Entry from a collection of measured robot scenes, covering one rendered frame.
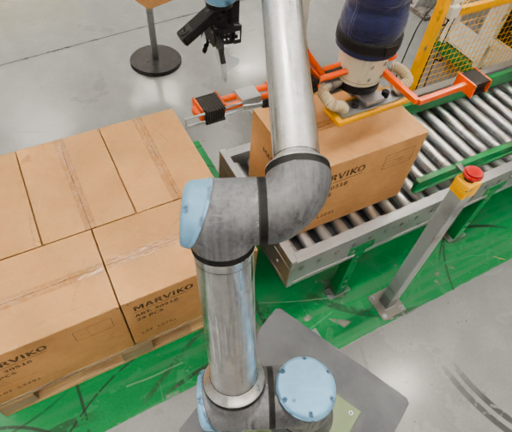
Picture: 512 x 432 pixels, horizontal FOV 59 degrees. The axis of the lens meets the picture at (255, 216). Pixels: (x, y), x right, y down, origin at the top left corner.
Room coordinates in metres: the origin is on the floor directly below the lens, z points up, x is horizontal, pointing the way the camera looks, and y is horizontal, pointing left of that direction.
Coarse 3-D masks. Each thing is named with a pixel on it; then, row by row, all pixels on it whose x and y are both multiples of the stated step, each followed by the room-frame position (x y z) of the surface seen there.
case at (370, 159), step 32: (256, 128) 1.40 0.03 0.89; (320, 128) 1.37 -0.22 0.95; (352, 128) 1.39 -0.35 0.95; (384, 128) 1.41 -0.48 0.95; (416, 128) 1.43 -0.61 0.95; (256, 160) 1.38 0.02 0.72; (352, 160) 1.22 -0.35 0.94; (384, 160) 1.32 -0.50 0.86; (352, 192) 1.26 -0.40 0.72; (384, 192) 1.36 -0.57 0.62; (320, 224) 1.19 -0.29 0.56
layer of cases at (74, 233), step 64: (128, 128) 1.68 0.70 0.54; (0, 192) 1.19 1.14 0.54; (64, 192) 1.23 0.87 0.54; (128, 192) 1.27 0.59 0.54; (0, 256) 0.87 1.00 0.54; (64, 256) 0.90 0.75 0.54; (128, 256) 0.93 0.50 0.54; (192, 256) 0.96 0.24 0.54; (256, 256) 1.03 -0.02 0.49; (0, 320) 0.61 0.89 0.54; (64, 320) 0.63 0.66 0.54; (128, 320) 0.72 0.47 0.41; (0, 384) 0.44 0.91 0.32
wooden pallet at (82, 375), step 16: (192, 320) 0.86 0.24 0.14; (160, 336) 0.81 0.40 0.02; (176, 336) 0.82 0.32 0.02; (128, 352) 0.69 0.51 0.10; (144, 352) 0.72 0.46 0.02; (96, 368) 0.63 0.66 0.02; (112, 368) 0.64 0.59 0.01; (48, 384) 0.51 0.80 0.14; (64, 384) 0.54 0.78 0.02; (16, 400) 0.43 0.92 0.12; (32, 400) 0.45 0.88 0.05
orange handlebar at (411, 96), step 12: (336, 72) 1.36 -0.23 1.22; (384, 72) 1.39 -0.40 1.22; (264, 84) 1.25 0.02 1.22; (396, 84) 1.33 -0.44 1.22; (456, 84) 1.36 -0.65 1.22; (228, 96) 1.17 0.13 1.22; (264, 96) 1.19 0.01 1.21; (408, 96) 1.28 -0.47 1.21; (432, 96) 1.28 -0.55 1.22; (444, 96) 1.31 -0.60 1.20; (192, 108) 1.10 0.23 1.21; (228, 108) 1.12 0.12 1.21
